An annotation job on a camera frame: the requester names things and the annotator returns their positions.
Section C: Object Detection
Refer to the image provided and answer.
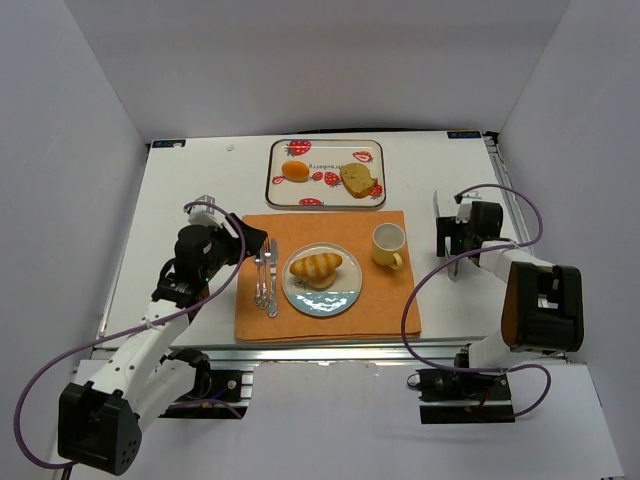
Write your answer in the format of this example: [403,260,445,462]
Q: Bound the blue label sticker right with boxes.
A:
[446,130,483,140]

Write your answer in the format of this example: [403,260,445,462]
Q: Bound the stainless steel tongs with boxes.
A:
[431,189,462,282]

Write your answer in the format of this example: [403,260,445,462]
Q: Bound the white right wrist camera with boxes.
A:
[454,195,475,224]

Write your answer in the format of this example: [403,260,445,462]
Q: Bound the round orange bun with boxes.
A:
[281,160,310,182]

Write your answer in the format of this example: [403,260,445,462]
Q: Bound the brown bread slice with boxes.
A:
[339,163,378,198]

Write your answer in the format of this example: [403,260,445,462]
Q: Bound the orange cloth placemat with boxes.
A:
[235,211,421,341]

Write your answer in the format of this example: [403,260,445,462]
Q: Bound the striped long bread roll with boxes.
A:
[289,252,343,279]

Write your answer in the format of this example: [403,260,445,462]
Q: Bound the blue label sticker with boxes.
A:
[446,130,483,140]
[151,139,186,149]

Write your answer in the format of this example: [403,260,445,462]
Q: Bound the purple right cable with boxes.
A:
[400,183,553,419]

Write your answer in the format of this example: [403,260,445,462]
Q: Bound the yellow mug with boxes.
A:
[372,223,406,270]

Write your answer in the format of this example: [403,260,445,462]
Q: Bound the silver table knife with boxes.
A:
[267,238,278,318]

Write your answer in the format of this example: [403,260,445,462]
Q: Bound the silver fork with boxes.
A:
[258,238,270,309]

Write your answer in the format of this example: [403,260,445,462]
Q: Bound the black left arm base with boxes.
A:
[160,348,251,420]

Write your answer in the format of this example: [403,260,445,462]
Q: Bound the aluminium frame rail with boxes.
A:
[89,329,571,371]

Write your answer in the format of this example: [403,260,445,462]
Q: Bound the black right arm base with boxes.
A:
[407,368,515,425]

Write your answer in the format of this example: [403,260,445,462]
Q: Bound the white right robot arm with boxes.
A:
[433,196,585,370]

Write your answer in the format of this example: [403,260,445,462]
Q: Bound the blue label sticker left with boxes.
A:
[151,139,186,149]

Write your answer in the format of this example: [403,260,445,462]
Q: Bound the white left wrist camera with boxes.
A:
[183,195,223,229]

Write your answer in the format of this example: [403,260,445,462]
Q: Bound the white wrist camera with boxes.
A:
[454,195,475,224]
[183,195,223,229]

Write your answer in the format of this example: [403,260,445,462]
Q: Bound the silver spoon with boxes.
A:
[253,248,264,307]

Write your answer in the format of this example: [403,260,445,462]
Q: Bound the purple cable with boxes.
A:
[400,183,553,419]
[13,200,247,470]

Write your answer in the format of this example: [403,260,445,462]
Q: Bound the strawberry print serving tray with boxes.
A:
[265,138,387,210]

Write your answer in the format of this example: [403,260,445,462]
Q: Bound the sugared bagel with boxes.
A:
[304,272,337,290]

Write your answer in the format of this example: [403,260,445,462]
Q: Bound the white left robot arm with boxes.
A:
[57,218,267,475]

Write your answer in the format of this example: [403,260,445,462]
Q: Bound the plate with leaf design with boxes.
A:
[281,242,363,318]

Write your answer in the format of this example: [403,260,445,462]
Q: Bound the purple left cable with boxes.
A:
[13,200,247,470]

